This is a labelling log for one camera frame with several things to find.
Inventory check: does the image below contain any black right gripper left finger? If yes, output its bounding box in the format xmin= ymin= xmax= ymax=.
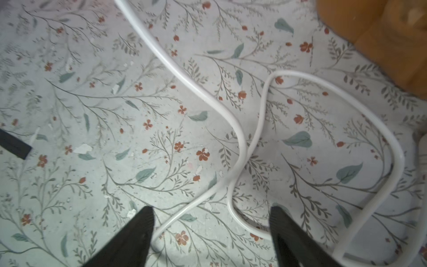
xmin=84 ymin=206 xmax=155 ymax=267

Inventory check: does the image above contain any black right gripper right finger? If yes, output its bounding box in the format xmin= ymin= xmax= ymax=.
xmin=269 ymin=206 xmax=340 ymax=267

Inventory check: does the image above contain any white power cord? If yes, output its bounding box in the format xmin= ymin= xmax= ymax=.
xmin=114 ymin=0 xmax=427 ymax=267

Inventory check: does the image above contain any black wristwatch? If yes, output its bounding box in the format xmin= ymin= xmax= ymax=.
xmin=1 ymin=130 xmax=32 ymax=160

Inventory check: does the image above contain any brown plush dog toy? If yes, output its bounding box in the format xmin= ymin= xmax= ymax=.
xmin=316 ymin=1 xmax=427 ymax=100

